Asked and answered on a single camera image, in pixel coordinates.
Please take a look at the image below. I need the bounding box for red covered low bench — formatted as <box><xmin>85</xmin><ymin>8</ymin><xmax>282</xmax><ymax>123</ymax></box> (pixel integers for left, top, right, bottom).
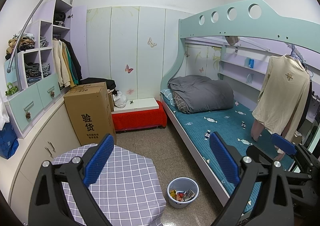
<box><xmin>112</xmin><ymin>101</ymin><xmax>167</xmax><ymax>132</ymax></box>

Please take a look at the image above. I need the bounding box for blue plastic bag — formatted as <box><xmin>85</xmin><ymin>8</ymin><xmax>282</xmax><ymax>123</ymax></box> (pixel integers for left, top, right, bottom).
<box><xmin>0</xmin><ymin>122</ymin><xmax>19</xmax><ymax>160</ymax></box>

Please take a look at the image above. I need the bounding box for hanging jackets row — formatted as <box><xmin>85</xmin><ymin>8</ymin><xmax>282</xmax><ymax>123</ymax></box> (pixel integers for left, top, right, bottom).
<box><xmin>53</xmin><ymin>38</ymin><xmax>82</xmax><ymax>88</ymax></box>

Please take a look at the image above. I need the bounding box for large cardboard box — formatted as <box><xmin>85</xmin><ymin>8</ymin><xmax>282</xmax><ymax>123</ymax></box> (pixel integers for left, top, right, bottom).
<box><xmin>64</xmin><ymin>82</ymin><xmax>116</xmax><ymax>145</ymax></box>

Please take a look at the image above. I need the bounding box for cream hanging sweater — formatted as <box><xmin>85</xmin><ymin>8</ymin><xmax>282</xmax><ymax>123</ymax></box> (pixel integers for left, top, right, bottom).
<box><xmin>251</xmin><ymin>55</ymin><xmax>310</xmax><ymax>142</ymax></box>

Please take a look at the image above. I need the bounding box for teal bunk bed frame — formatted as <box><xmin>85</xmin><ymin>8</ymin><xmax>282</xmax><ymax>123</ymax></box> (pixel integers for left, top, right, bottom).
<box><xmin>159</xmin><ymin>0</ymin><xmax>320</xmax><ymax>216</ymax></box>

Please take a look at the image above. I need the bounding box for grey metal handrail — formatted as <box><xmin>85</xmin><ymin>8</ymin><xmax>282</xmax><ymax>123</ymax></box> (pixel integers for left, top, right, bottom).
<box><xmin>6</xmin><ymin>0</ymin><xmax>78</xmax><ymax>74</ymax></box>

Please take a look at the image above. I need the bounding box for teal candy-print mattress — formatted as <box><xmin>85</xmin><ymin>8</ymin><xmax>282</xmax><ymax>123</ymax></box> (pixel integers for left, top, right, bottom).
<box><xmin>159</xmin><ymin>88</ymin><xmax>301</xmax><ymax>214</ymax></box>

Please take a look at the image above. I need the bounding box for white paper shopping bag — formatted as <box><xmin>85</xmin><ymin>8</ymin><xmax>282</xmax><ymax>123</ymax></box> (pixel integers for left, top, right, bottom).
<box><xmin>0</xmin><ymin>98</ymin><xmax>10</xmax><ymax>130</ymax></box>

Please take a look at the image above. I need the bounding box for black clothes pile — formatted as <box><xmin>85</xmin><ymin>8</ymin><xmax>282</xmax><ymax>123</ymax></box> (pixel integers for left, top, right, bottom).
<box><xmin>79</xmin><ymin>77</ymin><xmax>116</xmax><ymax>90</ymax></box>

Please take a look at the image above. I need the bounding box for white plastic bag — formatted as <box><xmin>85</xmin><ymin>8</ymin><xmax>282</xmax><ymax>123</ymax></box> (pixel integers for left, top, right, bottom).
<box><xmin>113</xmin><ymin>91</ymin><xmax>127</xmax><ymax>109</ymax></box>

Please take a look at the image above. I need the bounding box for red brown paper bag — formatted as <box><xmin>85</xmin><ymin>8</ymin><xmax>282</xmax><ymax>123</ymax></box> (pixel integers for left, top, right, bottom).
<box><xmin>176</xmin><ymin>192</ymin><xmax>185</xmax><ymax>202</ymax></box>

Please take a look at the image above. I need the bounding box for grey checked tablecloth table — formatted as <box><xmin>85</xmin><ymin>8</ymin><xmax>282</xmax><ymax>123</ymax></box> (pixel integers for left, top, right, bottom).
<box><xmin>51</xmin><ymin>143</ymin><xmax>167</xmax><ymax>226</ymax></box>

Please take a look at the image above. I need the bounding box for yellow snack wrapper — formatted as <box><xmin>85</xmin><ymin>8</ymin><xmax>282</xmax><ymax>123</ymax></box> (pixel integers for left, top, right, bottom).
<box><xmin>170</xmin><ymin>189</ymin><xmax>177</xmax><ymax>199</ymax></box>

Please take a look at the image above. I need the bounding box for white low cabinet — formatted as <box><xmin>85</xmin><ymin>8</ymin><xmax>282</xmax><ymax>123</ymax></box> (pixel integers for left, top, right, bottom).
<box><xmin>8</xmin><ymin>98</ymin><xmax>80</xmax><ymax>224</ymax></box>

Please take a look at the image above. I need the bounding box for grey folded duvet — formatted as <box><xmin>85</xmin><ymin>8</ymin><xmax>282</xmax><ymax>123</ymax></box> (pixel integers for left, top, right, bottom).
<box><xmin>168</xmin><ymin>75</ymin><xmax>234</xmax><ymax>114</ymax></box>

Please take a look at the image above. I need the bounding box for light blue plastic bucket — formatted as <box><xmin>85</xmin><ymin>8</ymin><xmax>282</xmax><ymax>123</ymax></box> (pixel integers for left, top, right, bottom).
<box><xmin>167</xmin><ymin>177</ymin><xmax>200</xmax><ymax>209</ymax></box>

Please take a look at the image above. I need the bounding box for lilac stair shelf unit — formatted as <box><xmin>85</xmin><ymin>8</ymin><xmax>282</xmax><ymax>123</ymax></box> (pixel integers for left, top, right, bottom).
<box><xmin>4</xmin><ymin>0</ymin><xmax>89</xmax><ymax>138</ymax></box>

